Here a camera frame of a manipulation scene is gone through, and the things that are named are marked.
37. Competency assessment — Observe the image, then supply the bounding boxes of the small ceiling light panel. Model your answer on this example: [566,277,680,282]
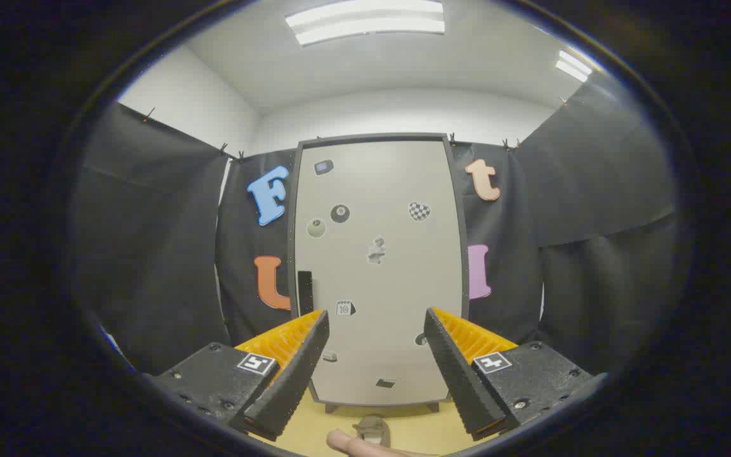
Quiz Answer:
[556,50,593,83]

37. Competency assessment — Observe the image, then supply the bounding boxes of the black backdrop cloth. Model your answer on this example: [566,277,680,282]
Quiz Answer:
[70,79,680,375]

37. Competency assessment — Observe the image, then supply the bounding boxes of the large ceiling light panel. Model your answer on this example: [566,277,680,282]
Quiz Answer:
[285,0,446,47]

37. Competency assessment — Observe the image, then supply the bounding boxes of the grey shoe cabinet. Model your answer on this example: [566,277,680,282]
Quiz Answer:
[287,133,471,414]

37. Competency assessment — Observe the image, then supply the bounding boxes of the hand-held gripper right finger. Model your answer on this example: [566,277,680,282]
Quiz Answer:
[424,307,609,442]

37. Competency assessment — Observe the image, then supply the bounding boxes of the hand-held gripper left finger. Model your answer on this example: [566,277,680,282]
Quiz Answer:
[143,309,330,442]

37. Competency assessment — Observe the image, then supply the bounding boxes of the brown fuzzy shoe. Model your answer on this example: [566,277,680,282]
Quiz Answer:
[353,416,392,448]

